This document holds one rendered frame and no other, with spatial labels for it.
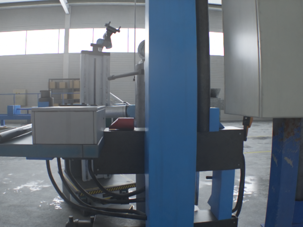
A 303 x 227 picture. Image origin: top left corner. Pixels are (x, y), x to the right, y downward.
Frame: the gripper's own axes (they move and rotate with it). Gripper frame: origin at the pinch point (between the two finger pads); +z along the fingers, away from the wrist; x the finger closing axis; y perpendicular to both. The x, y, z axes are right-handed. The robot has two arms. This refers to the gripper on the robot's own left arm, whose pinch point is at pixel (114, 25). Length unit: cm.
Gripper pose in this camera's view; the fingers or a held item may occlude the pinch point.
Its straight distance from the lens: 303.0
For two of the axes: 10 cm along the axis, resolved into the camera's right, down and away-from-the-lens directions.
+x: 8.6, 3.4, 3.9
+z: 4.6, -1.5, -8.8
